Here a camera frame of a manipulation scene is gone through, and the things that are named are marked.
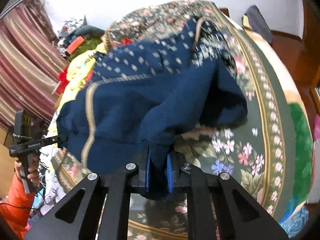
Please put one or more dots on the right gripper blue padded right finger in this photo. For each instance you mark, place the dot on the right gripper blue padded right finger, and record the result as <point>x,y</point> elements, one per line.
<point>169,175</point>

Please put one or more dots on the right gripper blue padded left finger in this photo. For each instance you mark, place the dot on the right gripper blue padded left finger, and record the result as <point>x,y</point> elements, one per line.
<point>147,171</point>

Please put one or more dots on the navy patterned knit sweater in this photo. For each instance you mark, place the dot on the navy patterned knit sweater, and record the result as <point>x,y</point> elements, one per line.
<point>142,96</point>

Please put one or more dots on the orange sleeve forearm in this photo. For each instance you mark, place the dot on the orange sleeve forearm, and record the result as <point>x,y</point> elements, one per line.
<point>16,208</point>

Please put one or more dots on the person's left hand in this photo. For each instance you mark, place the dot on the person's left hand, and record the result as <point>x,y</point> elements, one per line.
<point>33,175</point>

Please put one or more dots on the red garment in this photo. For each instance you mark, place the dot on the red garment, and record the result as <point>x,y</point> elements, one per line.
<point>63,78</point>

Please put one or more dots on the striped pink curtain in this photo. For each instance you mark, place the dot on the striped pink curtain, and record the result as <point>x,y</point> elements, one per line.
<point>30,63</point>

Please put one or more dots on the yellow cartoon garment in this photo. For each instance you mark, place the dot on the yellow cartoon garment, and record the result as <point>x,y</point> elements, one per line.
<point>67,96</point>

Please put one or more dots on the floral bedspread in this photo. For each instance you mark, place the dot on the floral bedspread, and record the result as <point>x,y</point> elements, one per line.
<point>269,152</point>

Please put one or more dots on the orange box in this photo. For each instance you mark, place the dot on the orange box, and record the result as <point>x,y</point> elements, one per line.
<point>75,44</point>

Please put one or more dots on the grey pillow on pile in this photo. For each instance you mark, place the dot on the grey pillow on pile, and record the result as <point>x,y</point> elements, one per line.
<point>84,30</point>

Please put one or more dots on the pink croc shoe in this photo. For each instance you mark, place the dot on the pink croc shoe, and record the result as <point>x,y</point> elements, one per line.
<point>316,129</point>

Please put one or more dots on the dark blue bag on floor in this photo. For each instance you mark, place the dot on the dark blue bag on floor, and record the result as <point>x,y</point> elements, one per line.
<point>253,20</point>

